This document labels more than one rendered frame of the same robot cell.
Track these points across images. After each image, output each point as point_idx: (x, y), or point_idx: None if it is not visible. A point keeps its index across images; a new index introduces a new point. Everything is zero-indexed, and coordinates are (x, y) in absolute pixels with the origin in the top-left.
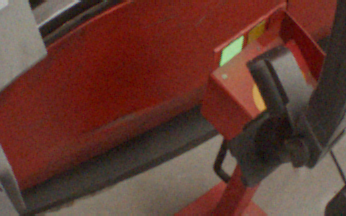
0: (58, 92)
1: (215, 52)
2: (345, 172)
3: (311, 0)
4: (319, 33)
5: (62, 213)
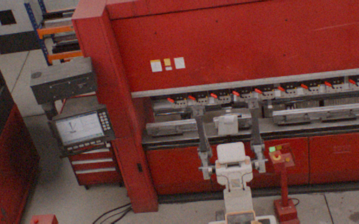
0: (251, 156)
1: (267, 147)
2: (333, 218)
3: (320, 157)
4: (332, 175)
5: (252, 199)
